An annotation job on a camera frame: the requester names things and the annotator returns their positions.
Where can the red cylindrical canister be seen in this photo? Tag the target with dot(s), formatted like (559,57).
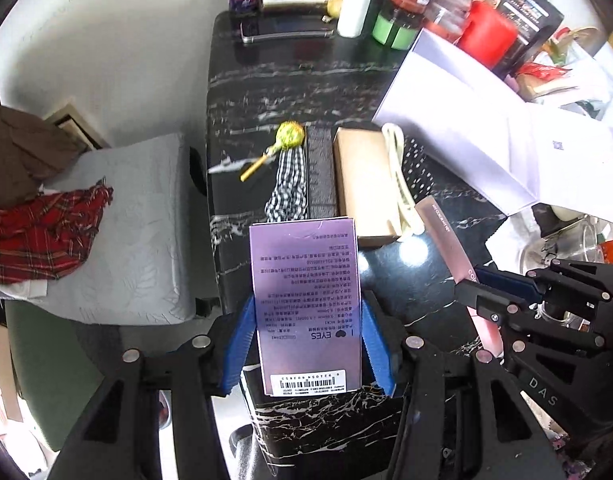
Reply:
(488,35)

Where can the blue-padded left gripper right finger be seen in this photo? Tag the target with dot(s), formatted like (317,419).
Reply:
(377,350)

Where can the white open gift box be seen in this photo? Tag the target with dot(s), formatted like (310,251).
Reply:
(515,154)

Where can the glass pot lid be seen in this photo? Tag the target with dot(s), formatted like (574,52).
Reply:
(577,242)

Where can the black textured box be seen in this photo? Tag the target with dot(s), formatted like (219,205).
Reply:
(322,192)

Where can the green lollipop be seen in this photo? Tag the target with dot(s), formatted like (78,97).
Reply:
(288,135)

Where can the black white checkered scrunchie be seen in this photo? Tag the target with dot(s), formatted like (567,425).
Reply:
(288,201)

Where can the grey cushioned stool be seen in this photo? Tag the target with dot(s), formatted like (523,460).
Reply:
(137,271)

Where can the smartphone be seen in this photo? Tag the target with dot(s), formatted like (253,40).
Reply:
(265,28)

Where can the gold cardboard box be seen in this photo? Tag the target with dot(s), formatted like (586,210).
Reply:
(365,187)

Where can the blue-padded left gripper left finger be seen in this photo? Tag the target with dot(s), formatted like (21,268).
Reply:
(242,329)

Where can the black polka dot scrunchie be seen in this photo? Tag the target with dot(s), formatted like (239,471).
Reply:
(415,170)

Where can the clear jar orange label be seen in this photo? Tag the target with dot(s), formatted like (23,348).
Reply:
(447,18)

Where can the red snack packet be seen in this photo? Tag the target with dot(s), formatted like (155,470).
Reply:
(534,73)

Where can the green labelled black jar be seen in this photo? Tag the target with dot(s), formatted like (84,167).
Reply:
(395,27)

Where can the brown cloth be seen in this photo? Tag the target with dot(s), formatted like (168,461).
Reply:
(31,152)

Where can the pink lip gloss tube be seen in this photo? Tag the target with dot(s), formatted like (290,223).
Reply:
(458,263)

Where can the red plaid cloth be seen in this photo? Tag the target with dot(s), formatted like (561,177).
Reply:
(51,236)

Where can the cream plastic hair clip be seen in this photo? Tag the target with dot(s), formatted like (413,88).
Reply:
(411,223)

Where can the purple eyes cosmetic box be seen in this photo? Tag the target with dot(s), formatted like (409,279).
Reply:
(305,283)

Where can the black printed package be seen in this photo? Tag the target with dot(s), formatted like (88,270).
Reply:
(536,21)

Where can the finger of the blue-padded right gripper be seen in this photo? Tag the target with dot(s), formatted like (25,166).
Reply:
(486,301)
(513,284)

